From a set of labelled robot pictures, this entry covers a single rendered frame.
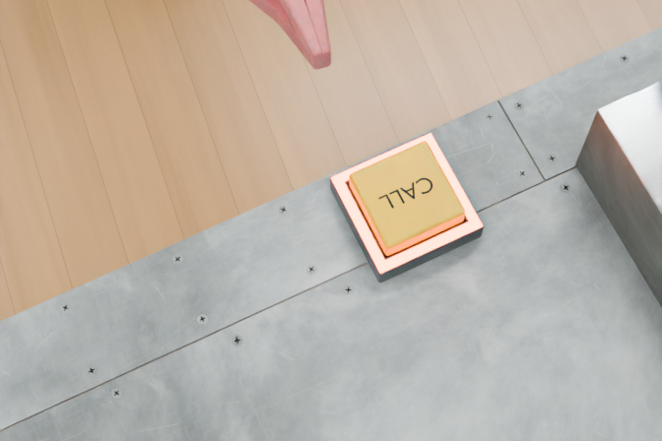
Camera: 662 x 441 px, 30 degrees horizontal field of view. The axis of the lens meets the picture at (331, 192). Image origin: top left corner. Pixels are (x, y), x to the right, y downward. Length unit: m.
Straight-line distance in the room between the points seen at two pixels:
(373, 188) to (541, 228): 0.12
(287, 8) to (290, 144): 0.43
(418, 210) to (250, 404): 0.17
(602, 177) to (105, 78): 0.37
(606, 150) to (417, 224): 0.13
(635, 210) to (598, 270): 0.06
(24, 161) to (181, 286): 0.15
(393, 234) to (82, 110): 0.26
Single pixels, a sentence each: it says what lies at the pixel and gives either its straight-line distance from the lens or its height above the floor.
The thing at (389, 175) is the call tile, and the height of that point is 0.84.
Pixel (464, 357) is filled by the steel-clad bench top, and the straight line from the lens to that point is 0.84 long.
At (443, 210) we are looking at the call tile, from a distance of 0.83.
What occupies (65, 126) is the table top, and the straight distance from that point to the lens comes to 0.93.
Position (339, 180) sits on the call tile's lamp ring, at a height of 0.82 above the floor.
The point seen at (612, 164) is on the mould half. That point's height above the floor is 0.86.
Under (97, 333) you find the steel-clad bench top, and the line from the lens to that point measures 0.86.
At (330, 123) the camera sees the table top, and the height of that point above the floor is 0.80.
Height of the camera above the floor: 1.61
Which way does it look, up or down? 68 degrees down
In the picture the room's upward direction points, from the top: 4 degrees counter-clockwise
